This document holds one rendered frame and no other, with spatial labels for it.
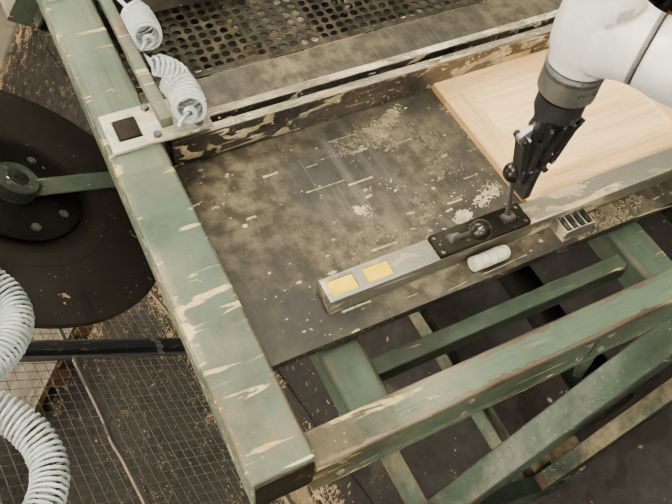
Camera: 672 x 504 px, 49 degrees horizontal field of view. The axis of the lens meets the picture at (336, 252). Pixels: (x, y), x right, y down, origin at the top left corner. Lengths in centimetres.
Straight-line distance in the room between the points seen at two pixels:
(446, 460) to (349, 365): 194
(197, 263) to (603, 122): 94
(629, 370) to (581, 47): 104
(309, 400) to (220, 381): 256
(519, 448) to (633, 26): 130
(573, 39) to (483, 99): 62
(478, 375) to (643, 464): 164
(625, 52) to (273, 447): 71
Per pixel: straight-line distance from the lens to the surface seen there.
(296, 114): 152
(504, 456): 211
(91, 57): 160
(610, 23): 105
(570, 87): 113
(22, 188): 185
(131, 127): 142
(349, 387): 127
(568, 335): 130
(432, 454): 322
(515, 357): 125
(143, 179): 135
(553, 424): 203
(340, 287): 127
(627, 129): 172
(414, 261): 132
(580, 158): 162
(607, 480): 286
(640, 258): 157
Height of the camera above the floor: 259
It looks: 47 degrees down
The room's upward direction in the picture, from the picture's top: 84 degrees counter-clockwise
